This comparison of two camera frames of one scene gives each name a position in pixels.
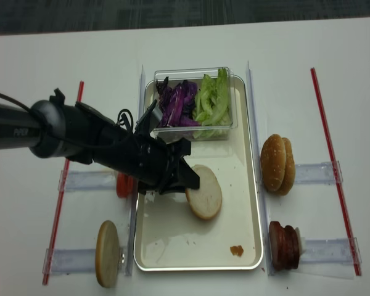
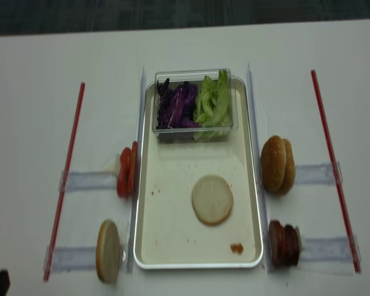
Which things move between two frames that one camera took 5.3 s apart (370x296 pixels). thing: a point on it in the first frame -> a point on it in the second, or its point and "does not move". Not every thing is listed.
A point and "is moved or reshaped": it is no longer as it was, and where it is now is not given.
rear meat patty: (291, 248) does not move
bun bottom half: (205, 201) is moved or reshaped
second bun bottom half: (107, 254) does not move
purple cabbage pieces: (177, 102) does not move
